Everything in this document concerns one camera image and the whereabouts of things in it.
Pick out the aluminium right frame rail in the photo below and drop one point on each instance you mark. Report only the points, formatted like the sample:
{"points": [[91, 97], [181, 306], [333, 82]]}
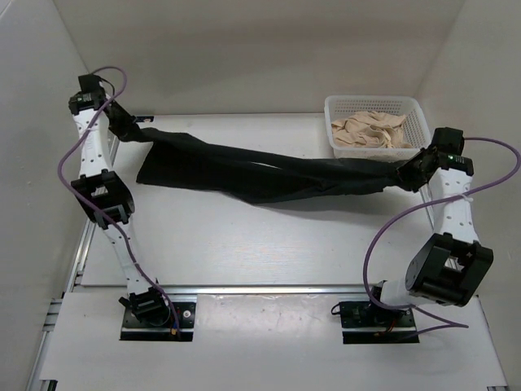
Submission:
{"points": [[425, 194]]}

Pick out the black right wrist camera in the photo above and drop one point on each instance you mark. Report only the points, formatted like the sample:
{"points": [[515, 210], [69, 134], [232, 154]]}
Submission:
{"points": [[448, 140]]}

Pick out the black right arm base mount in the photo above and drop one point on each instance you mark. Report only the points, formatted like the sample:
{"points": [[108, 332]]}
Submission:
{"points": [[364, 323]]}

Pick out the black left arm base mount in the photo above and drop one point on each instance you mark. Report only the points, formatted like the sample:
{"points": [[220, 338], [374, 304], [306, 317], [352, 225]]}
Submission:
{"points": [[162, 330]]}

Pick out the aluminium front frame rail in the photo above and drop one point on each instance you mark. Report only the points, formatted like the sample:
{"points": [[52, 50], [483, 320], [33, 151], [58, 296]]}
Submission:
{"points": [[292, 289]]}

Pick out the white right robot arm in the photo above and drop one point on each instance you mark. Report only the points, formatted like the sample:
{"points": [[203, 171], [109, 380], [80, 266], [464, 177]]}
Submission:
{"points": [[451, 265]]}

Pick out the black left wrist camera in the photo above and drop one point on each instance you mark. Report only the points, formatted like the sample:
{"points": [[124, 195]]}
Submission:
{"points": [[91, 83]]}

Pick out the black trousers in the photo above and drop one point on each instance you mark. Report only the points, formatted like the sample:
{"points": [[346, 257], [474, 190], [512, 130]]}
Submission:
{"points": [[180, 160]]}

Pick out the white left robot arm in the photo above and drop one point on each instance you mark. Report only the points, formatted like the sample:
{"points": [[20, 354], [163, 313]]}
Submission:
{"points": [[107, 201]]}

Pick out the aluminium left frame rail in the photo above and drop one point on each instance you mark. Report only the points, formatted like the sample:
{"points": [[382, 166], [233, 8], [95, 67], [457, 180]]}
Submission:
{"points": [[73, 279]]}

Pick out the white plastic basket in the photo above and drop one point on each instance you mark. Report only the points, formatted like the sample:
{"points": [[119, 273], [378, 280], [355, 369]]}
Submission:
{"points": [[415, 126]]}

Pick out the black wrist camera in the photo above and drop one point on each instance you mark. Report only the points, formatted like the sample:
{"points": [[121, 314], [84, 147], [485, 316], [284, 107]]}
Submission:
{"points": [[448, 140], [91, 83]]}

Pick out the aluminium frame rail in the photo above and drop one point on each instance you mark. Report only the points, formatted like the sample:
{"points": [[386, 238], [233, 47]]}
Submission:
{"points": [[425, 194], [292, 289], [73, 279]]}

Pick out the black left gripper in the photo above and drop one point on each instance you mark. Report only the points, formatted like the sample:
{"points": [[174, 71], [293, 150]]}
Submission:
{"points": [[128, 120]]}

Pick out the beige trousers in basket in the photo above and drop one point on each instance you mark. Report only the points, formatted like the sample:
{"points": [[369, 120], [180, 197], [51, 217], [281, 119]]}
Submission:
{"points": [[370, 130]]}

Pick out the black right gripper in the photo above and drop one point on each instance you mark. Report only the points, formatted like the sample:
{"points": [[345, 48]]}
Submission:
{"points": [[404, 173]]}

